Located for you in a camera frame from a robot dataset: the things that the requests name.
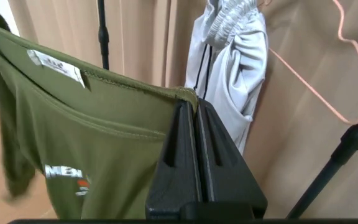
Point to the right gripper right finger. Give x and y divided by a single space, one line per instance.
228 177

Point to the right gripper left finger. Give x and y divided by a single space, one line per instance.
172 174

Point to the green garment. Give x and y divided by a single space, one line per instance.
89 130

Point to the pale grey shorts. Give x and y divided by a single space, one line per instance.
238 77

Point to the pink clothes hanger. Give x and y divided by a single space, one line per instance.
304 82

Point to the black clothes rack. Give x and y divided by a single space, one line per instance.
103 37

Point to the beige curtain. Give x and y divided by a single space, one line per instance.
151 37

